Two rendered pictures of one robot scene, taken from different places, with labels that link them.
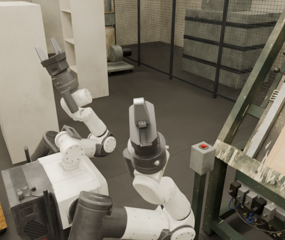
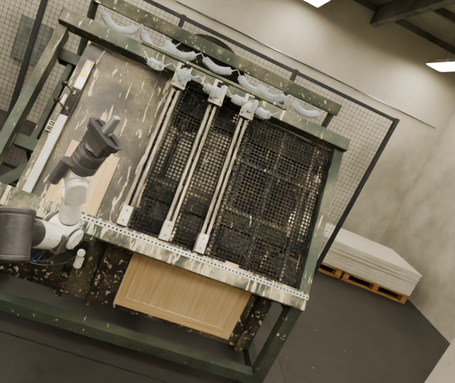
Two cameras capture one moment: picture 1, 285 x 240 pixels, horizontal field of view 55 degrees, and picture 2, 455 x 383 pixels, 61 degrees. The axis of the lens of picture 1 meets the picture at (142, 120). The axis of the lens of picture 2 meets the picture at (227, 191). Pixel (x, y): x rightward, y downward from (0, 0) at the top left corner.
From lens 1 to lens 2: 0.91 m
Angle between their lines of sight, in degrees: 65
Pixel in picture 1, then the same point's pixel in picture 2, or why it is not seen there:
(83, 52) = not seen: outside the picture
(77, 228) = (14, 235)
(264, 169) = (47, 203)
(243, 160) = (20, 196)
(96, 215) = (31, 220)
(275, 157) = (56, 191)
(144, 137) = (112, 144)
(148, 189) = (83, 189)
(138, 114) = (112, 126)
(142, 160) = (97, 163)
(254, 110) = (24, 140)
